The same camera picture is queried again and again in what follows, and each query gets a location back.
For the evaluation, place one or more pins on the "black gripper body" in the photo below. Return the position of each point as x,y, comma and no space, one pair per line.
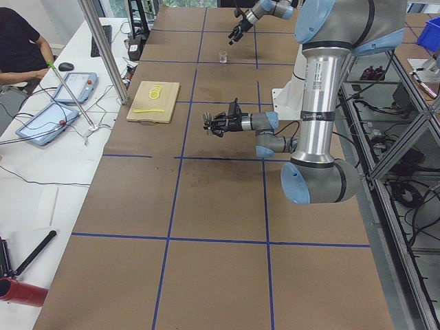
234,123
245,24

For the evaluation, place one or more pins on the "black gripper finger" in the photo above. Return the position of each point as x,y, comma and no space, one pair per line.
217,132
235,33
236,40
220,118

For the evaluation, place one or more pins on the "steel measuring jigger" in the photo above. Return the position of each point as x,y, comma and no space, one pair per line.
207,119

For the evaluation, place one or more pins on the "clear glass cup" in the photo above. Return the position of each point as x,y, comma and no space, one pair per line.
223,57

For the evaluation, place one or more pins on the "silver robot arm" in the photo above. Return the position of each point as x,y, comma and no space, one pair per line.
282,9
329,33

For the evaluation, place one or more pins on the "wooden cutting board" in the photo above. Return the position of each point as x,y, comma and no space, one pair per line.
167,99

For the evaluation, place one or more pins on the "yellow plastic knife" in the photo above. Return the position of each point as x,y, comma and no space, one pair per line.
153,110

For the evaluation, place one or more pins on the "far blue teach pendant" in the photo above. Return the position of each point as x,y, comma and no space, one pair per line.
82,85

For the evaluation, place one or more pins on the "blue teach pendant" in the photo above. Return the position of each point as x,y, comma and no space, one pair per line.
47,124
82,85

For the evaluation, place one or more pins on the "black computer mouse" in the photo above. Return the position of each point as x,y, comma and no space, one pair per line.
65,67

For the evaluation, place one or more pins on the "near blue teach pendant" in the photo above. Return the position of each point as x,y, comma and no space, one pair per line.
47,124

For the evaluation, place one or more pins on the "blue plastic bin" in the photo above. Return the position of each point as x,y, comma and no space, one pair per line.
430,36

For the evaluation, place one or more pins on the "seated person black shirt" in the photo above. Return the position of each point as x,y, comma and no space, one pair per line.
25,54

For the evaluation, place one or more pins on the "red cylinder tube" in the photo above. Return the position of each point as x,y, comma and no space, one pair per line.
13,291

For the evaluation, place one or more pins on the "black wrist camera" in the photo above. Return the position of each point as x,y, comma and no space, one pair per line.
238,12
234,109

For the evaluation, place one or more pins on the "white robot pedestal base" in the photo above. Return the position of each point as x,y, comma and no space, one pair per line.
288,100

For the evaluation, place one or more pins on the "aluminium frame post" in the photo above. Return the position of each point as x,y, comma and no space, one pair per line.
93,21

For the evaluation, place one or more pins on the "metal rod green handle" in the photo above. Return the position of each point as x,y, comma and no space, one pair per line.
92,127

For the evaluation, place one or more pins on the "black handle bar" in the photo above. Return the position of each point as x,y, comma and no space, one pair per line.
37,250

